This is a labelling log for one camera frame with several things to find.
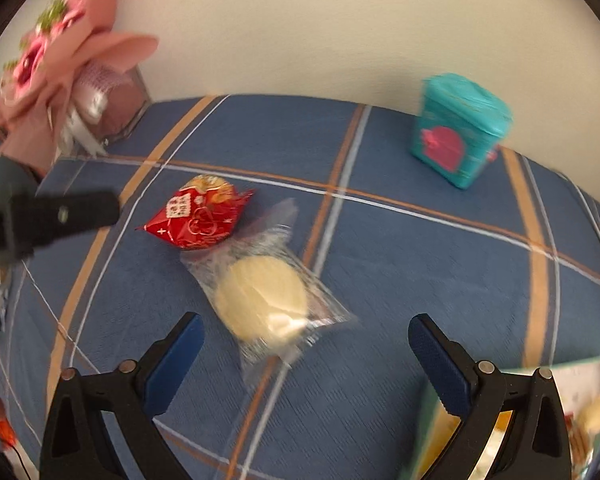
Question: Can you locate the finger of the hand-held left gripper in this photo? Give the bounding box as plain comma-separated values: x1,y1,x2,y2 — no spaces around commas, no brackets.
10,190,121,253

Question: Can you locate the jelly cup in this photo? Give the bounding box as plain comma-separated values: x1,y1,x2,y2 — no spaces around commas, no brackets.
577,392,600,436

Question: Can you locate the clear box with pink filling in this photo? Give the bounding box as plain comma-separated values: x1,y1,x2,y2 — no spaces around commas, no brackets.
72,62,151,148

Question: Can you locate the clear packet with white pastry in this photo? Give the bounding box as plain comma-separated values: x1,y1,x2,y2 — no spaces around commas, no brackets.
180,197,357,376

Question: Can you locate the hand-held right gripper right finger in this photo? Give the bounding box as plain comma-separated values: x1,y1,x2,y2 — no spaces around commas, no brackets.
408,313,572,480

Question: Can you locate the red heart-print snack packet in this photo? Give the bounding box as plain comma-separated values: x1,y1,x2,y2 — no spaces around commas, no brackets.
135,174,257,252

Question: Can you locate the teal shallow cardboard tray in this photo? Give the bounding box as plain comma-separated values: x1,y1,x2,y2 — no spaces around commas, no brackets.
402,355,600,480

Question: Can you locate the teal toy chest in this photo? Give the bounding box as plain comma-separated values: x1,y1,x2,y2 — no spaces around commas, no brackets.
407,72,513,191

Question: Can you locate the pink flower bouquet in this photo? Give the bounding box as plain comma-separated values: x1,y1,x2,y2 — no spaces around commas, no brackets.
0,0,161,176

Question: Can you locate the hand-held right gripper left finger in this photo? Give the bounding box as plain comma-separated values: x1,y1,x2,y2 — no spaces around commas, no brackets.
39,311,206,480

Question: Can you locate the blue plaid cloth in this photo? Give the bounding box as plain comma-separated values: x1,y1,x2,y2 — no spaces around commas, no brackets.
0,94,600,480

